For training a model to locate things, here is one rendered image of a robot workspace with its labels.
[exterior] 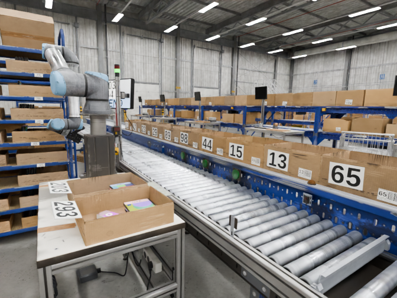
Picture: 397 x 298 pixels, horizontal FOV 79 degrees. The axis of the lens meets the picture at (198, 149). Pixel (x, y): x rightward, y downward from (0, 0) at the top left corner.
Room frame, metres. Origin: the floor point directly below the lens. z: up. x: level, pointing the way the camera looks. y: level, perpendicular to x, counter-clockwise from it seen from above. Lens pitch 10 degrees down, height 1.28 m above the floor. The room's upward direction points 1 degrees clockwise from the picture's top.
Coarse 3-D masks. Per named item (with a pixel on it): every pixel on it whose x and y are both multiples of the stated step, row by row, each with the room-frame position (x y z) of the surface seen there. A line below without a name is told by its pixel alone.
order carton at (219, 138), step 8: (200, 136) 2.21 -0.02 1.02; (208, 136) 2.11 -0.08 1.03; (216, 136) 2.01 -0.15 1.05; (224, 136) 2.37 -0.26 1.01; (232, 136) 2.28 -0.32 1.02; (240, 136) 2.18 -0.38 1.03; (200, 144) 2.21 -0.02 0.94; (216, 144) 2.01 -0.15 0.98; (224, 144) 1.92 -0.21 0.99; (208, 152) 2.11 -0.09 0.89; (216, 152) 2.01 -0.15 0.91; (224, 152) 1.92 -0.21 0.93
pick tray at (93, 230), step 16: (112, 192) 1.17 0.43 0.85; (128, 192) 1.22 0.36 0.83; (144, 192) 1.27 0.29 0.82; (160, 192) 1.18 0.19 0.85; (80, 208) 1.08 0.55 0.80; (96, 208) 1.13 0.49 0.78; (112, 208) 1.17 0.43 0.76; (144, 208) 0.98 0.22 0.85; (160, 208) 1.02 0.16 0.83; (80, 224) 0.91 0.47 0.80; (96, 224) 0.87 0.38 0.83; (112, 224) 0.90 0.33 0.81; (128, 224) 0.93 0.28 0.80; (144, 224) 0.97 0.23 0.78; (160, 224) 1.02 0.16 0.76; (96, 240) 0.86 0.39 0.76
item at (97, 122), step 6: (84, 114) 1.58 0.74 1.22; (90, 114) 1.59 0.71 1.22; (96, 114) 1.61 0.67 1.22; (102, 114) 1.62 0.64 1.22; (108, 114) 1.65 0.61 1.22; (114, 114) 1.68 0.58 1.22; (90, 120) 1.67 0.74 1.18; (96, 120) 1.66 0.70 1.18; (102, 120) 1.68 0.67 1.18; (90, 126) 1.67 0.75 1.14; (96, 126) 1.66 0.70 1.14; (102, 126) 1.68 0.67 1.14; (90, 132) 1.68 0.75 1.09; (96, 132) 1.66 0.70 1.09; (102, 132) 1.68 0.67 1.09
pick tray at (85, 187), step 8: (104, 176) 1.45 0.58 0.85; (112, 176) 1.48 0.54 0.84; (120, 176) 1.51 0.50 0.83; (128, 176) 1.54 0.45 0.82; (136, 176) 1.46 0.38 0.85; (72, 184) 1.35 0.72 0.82; (80, 184) 1.37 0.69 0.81; (88, 184) 1.40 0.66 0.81; (96, 184) 1.42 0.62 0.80; (104, 184) 1.45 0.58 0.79; (136, 184) 1.46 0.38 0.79; (144, 184) 1.31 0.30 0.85; (72, 192) 1.34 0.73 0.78; (80, 192) 1.37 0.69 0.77; (88, 192) 1.40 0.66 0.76; (96, 192) 1.16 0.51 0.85; (104, 192) 1.18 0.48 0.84; (72, 200) 1.14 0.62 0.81
